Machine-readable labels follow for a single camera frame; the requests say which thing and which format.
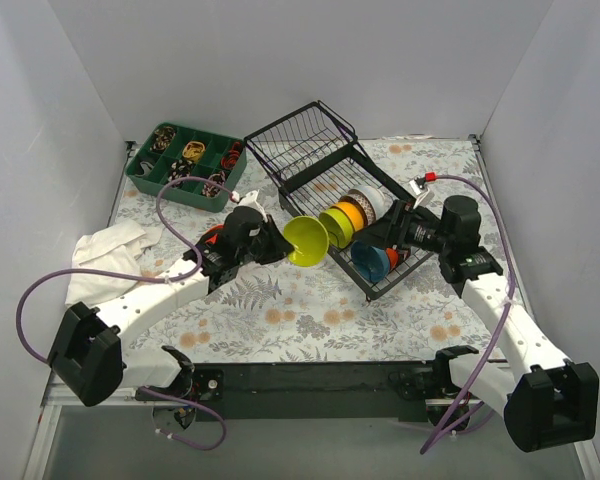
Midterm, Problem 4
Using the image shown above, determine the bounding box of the lime green bowl back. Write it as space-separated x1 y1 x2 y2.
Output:
283 216 330 267

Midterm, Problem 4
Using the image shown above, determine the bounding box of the lime green bowl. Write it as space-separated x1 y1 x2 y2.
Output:
318 207 354 249
283 216 330 267

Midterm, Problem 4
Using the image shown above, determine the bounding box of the red orange bowl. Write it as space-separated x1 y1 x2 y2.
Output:
199 224 224 245

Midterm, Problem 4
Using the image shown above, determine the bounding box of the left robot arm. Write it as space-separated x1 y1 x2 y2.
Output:
47 206 294 407

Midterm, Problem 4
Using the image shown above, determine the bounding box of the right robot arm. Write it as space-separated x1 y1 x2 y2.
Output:
354 195 599 452

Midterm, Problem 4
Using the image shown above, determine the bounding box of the yellow orange bowl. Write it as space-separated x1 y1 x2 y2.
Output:
333 200 367 232

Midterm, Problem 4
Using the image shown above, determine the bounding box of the orange bowl front right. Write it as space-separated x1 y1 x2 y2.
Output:
385 248 400 271

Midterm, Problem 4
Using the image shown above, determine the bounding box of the blue bowl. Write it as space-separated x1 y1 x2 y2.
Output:
350 241 390 283

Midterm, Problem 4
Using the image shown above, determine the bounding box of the white bowl left row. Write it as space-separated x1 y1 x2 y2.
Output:
352 185 388 219

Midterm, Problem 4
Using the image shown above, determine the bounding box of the lime green bowl front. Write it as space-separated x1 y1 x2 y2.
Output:
318 207 354 249

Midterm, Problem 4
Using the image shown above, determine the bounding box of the brown patterned bowl left row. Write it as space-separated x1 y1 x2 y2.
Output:
341 189 376 226

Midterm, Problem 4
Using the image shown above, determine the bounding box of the pink floral rolled belt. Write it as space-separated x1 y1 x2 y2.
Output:
201 170 231 198

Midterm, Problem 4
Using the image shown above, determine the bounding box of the floral patterned table mat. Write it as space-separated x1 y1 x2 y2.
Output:
112 139 506 363

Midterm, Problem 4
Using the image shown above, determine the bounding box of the red black rolled belt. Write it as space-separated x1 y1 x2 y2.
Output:
220 141 243 171

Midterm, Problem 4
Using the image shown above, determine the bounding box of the dark floral rolled belt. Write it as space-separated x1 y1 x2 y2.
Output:
167 159 195 183

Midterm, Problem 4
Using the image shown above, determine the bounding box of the yellow rolled belt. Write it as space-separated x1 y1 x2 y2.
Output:
181 140 206 163

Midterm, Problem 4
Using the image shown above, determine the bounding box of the green compartment organizer tray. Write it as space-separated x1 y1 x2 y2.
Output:
126 123 247 213

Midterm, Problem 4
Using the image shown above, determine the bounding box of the grey rolled belt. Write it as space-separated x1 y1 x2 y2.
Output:
133 160 154 178

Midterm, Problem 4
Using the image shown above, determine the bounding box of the brown patterned rolled belt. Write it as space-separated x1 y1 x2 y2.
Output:
150 125 177 153

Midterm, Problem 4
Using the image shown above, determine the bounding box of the white crumpled cloth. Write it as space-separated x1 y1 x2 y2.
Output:
65 220 163 307

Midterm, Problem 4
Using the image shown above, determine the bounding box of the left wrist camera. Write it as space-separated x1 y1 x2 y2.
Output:
238 190 266 218

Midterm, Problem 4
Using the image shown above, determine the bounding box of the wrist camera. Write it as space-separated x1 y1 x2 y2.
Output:
238 190 266 218
408 172 437 208

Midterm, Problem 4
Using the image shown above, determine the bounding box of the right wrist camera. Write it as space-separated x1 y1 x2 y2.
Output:
408 172 437 208

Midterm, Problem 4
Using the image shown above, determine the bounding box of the black wire dish rack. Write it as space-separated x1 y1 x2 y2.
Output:
243 99 436 301

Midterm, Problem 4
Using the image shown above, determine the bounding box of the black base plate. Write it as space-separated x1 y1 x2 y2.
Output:
134 360 474 422

